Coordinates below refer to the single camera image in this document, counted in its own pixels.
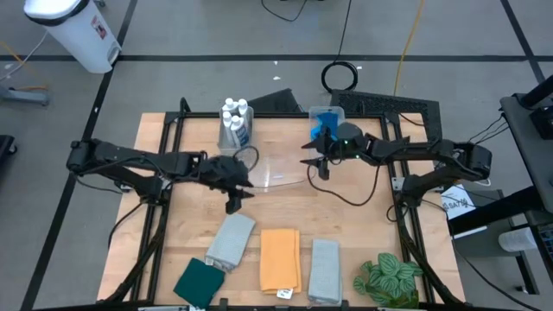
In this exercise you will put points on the striped-leaf potted plant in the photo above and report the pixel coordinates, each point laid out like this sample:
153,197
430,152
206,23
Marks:
389,278

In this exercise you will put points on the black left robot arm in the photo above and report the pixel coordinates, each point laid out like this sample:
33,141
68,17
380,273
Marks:
129,157

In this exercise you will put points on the clear curved plastic tray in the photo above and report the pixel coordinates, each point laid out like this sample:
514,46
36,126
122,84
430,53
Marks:
281,166

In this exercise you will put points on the grey stand foot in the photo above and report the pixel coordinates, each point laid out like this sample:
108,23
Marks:
23,96

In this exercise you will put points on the clear narrow plastic bin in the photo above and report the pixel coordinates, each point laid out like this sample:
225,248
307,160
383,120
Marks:
221,142

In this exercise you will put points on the black wedge-shaped box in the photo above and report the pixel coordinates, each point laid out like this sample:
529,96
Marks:
274,103

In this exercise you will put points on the white trash can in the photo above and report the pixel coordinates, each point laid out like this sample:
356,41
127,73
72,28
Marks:
82,39

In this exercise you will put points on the black side desk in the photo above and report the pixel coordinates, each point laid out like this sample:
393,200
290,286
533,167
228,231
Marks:
527,142

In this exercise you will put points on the light grey waffle towel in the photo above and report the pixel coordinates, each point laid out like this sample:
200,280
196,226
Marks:
231,241
325,270

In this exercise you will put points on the white plastic cleaner bottle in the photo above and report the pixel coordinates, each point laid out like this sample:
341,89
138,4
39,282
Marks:
239,131
229,105
243,108
226,125

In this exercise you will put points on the white paper roll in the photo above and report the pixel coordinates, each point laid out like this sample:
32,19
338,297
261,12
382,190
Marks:
517,239

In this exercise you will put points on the white handwritten paper tag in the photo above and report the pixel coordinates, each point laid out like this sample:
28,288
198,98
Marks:
285,294

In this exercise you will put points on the black caster base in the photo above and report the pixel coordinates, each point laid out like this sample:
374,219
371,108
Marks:
6,144

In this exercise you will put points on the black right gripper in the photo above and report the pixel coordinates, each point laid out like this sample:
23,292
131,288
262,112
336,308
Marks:
352,136

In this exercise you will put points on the orange folded towel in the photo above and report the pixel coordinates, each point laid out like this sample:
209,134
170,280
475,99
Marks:
280,261

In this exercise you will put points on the black metal table frame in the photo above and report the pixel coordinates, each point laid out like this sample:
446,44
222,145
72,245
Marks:
281,115

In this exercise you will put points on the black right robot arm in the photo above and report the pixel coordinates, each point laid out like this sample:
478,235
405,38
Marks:
432,151

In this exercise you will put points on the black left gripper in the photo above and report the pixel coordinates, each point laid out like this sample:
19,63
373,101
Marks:
226,173

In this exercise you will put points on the frosted plastic bin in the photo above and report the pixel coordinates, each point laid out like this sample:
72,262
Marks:
312,118

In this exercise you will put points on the dark green cloth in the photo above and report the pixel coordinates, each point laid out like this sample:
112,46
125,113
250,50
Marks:
198,283

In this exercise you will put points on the white printed paper sheet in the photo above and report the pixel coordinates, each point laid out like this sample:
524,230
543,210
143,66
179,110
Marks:
458,202

